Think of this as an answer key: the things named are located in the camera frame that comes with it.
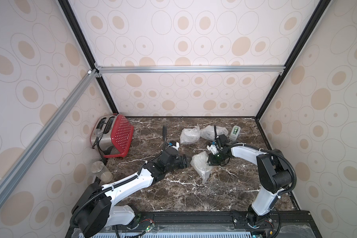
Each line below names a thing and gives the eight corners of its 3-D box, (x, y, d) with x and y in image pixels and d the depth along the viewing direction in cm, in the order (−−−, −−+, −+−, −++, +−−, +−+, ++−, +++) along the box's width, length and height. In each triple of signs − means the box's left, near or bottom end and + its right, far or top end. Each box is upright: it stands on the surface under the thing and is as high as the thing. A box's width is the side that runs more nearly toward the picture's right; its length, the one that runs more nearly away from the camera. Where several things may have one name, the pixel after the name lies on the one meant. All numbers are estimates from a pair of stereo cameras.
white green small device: (228, 139, 109) (230, 134, 105) (231, 129, 115) (233, 124, 111) (236, 142, 108) (238, 137, 103) (239, 131, 114) (241, 126, 110)
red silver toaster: (98, 157, 99) (84, 141, 85) (108, 131, 113) (98, 114, 99) (127, 157, 99) (118, 141, 85) (134, 131, 113) (127, 114, 99)
